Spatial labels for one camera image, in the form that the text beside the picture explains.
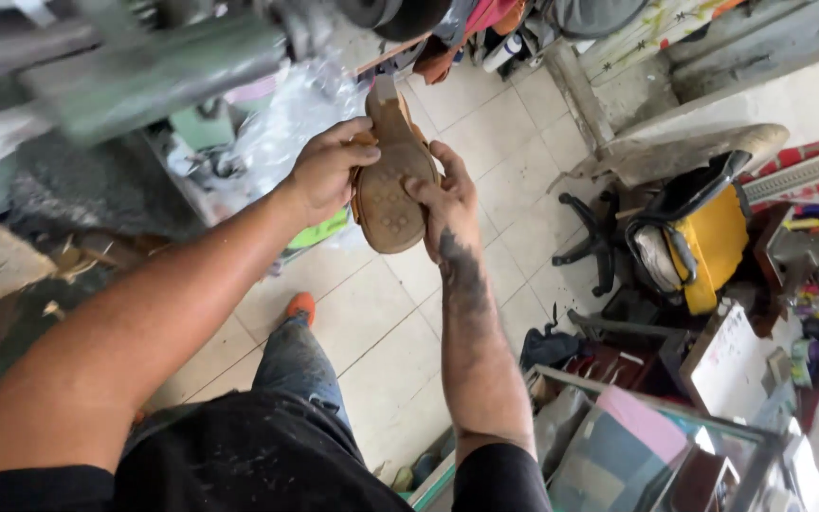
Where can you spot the tan heeled sandal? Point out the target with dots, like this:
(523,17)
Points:
(389,185)

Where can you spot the cluttered workbench with tools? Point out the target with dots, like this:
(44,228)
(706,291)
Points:
(807,284)

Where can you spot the glass display case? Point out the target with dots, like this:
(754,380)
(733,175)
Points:
(637,448)

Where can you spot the green grinding machine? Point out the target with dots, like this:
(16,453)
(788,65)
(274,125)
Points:
(132,71)

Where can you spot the person's left hand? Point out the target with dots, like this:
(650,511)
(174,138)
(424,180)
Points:
(324,178)

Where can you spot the clear plastic bag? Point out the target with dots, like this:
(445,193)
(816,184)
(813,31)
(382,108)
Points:
(281,135)

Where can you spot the heap of bags and shoes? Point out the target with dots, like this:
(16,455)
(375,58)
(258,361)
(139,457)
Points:
(466,35)

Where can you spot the dark blue cloth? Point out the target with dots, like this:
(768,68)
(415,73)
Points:
(548,347)

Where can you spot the white board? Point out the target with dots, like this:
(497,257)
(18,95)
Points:
(729,362)

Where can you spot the person's right hand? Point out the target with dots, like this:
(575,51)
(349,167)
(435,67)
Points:
(448,206)

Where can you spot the lime green sheet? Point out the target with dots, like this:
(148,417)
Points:
(318,231)

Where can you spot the orange shoe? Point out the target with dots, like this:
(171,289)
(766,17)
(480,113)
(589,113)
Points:
(301,307)

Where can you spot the yellow office chair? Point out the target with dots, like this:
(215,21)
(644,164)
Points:
(672,227)

